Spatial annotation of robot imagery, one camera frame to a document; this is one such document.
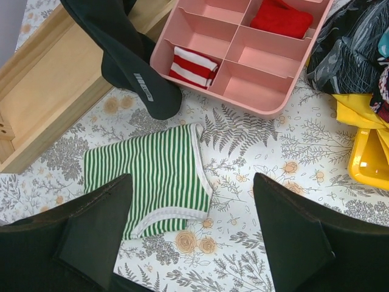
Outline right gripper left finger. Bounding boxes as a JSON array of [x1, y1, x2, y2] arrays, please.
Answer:
[[1, 174, 133, 291]]

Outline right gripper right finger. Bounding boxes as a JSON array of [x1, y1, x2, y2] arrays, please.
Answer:
[[253, 173, 388, 291]]

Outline green white striped shorts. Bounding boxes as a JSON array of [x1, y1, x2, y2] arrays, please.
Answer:
[[84, 123, 213, 240]]

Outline dark navy shorts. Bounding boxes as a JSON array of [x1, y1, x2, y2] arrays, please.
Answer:
[[62, 0, 182, 120]]

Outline colourful comic print shorts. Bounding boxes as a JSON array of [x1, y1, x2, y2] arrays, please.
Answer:
[[306, 1, 388, 121]]

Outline yellow plastic tray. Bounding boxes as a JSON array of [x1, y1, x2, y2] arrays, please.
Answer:
[[331, 92, 389, 192]]

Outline wooden clothes rack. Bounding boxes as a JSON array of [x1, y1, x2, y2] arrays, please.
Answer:
[[0, 0, 177, 175]]

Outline pink divided organizer box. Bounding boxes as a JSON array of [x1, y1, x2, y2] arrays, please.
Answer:
[[150, 1, 332, 119]]

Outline red white striped sock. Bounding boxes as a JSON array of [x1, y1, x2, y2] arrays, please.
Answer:
[[168, 46, 219, 89]]

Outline red sock middle compartment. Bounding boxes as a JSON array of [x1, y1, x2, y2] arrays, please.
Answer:
[[249, 0, 314, 39]]

